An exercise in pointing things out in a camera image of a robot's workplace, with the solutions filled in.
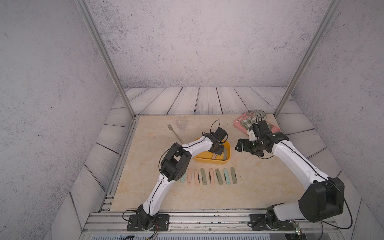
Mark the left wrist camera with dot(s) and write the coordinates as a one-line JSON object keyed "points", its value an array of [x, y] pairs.
{"points": [[220, 135]]}

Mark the pink cutting board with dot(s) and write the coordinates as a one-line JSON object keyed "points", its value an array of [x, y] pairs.
{"points": [[237, 123]]}

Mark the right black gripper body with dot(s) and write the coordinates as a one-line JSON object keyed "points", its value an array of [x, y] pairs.
{"points": [[253, 147]]}

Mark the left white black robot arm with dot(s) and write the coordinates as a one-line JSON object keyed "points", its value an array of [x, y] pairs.
{"points": [[173, 166]]}

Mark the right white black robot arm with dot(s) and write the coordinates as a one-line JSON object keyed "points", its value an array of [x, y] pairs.
{"points": [[323, 197]]}

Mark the grey green folding knife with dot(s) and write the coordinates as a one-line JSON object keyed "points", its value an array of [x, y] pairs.
{"points": [[219, 177]]}

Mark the olive green folding knife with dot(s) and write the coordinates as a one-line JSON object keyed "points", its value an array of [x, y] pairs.
{"points": [[204, 178]]}

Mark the aluminium front rail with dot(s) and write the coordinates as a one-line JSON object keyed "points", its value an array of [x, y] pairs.
{"points": [[234, 224]]}

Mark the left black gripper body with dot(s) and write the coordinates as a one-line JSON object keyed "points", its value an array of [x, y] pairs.
{"points": [[219, 150]]}

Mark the clear drinking glass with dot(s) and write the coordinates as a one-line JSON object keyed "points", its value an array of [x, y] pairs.
{"points": [[182, 123]]}

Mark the silver metal fork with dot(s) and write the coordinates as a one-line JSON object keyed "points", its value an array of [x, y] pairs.
{"points": [[172, 130]]}

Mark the sage folding knife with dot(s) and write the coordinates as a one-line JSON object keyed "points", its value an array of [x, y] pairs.
{"points": [[234, 176]]}

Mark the right aluminium frame post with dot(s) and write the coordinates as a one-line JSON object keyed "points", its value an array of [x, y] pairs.
{"points": [[319, 33]]}

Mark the green checkered cloth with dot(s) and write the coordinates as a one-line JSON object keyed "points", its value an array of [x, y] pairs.
{"points": [[247, 123]]}

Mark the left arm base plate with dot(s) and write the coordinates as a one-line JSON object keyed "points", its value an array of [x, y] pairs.
{"points": [[155, 223]]}

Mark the teal folding knife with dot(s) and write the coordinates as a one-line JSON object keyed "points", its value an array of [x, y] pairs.
{"points": [[227, 177]]}

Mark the left aluminium frame post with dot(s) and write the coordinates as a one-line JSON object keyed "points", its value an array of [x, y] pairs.
{"points": [[88, 19]]}

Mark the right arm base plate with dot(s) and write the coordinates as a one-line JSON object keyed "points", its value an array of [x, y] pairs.
{"points": [[260, 222]]}

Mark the yellow plastic storage box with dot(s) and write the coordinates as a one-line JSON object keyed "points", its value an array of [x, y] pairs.
{"points": [[210, 158]]}

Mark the aluminium frame post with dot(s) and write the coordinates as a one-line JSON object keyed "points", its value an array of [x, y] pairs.
{"points": [[319, 33], [88, 19]]}

